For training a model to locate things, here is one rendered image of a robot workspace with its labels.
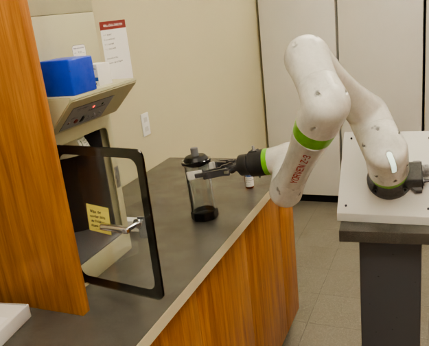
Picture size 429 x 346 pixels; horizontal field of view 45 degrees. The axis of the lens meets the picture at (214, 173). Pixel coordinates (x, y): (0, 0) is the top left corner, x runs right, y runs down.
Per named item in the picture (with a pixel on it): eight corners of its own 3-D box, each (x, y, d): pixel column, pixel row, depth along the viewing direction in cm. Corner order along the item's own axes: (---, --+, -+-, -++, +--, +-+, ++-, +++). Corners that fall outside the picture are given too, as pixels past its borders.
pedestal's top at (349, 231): (435, 207, 193) (436, 197, 192) (443, 245, 164) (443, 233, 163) (346, 205, 203) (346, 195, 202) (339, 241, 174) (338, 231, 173)
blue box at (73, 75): (42, 97, 135) (36, 62, 132) (67, 90, 144) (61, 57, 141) (74, 96, 131) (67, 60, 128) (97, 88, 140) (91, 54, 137)
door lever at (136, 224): (113, 224, 133) (111, 214, 132) (143, 228, 128) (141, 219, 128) (99, 233, 129) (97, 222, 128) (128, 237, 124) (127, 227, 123)
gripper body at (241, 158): (251, 150, 185) (228, 154, 189) (243, 157, 178) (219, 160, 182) (256, 170, 187) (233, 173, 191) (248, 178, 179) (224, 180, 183)
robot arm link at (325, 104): (346, 66, 133) (302, 70, 130) (365, 105, 126) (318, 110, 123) (325, 112, 148) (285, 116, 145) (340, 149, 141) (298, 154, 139)
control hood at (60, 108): (40, 138, 136) (32, 99, 133) (110, 111, 164) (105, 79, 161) (76, 137, 131) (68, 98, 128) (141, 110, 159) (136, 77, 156)
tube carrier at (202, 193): (185, 219, 194) (176, 164, 188) (198, 208, 203) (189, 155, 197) (212, 220, 189) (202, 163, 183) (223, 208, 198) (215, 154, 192)
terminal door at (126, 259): (78, 279, 149) (51, 143, 137) (165, 300, 133) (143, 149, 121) (77, 281, 148) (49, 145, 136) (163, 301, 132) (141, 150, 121)
